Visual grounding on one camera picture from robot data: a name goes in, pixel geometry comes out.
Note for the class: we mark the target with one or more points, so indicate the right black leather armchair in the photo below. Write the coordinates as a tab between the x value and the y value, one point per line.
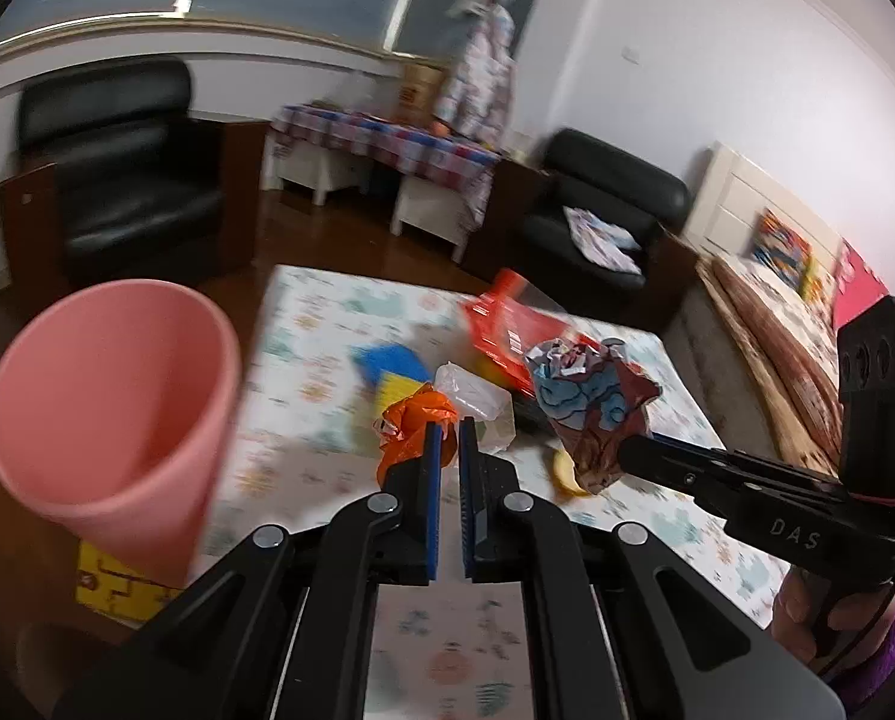
526	229

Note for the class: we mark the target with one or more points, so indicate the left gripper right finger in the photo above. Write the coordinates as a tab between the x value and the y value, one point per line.
484	483

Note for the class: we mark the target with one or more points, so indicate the blue bristle brush pad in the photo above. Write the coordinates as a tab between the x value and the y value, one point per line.
376	361

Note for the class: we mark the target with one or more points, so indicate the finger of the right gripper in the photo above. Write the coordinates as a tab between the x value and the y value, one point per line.
720	479

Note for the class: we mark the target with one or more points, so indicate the cloth on armchair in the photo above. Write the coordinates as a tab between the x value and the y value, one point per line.
603	244

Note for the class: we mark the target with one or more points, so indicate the black leather armchair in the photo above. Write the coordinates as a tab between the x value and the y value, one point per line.
526	229
116	178

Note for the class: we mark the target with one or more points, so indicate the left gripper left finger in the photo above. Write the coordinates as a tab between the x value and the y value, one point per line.
410	549

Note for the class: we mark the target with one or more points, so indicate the white low table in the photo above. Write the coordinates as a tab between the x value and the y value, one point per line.
328	177

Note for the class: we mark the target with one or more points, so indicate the brown blue wrapper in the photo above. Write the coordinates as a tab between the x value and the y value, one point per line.
594	397

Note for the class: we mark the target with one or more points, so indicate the orange fruit on table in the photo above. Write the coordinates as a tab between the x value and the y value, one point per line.
439	129

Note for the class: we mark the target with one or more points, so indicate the pink plastic trash bucket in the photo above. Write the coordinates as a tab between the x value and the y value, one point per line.
115	404

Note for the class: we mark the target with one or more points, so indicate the checkered tablecloth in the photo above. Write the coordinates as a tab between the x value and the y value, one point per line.
449	162

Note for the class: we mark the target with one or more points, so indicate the red plastic snack bag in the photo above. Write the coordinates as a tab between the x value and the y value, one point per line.
509	319

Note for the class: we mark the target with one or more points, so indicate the white wooden headboard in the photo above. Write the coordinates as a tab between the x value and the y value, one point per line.
731	199

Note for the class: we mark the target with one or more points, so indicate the right hand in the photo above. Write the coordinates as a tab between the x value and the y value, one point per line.
794	612

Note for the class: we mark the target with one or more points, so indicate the bed with patterned blanket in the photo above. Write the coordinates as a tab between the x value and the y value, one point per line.
760	364

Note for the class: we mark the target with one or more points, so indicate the colourful pillow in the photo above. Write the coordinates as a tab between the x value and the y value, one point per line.
780	248

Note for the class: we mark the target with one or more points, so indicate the orange plastic wrapper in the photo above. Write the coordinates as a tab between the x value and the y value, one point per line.
403	427

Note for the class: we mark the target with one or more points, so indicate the pink pillow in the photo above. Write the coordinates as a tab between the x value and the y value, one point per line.
857	287

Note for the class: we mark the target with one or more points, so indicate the left black leather armchair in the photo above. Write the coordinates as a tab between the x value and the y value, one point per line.
116	178

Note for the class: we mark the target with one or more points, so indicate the yellow patterned box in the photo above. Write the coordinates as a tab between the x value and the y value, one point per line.
108	587

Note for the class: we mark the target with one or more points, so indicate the clear plastic bag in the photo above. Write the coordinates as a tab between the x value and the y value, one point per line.
487	404

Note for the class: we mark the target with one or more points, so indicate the hanging floral child jacket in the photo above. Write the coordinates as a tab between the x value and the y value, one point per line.
475	99

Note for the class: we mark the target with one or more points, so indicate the brown paper bag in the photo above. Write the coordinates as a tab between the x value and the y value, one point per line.
418	92

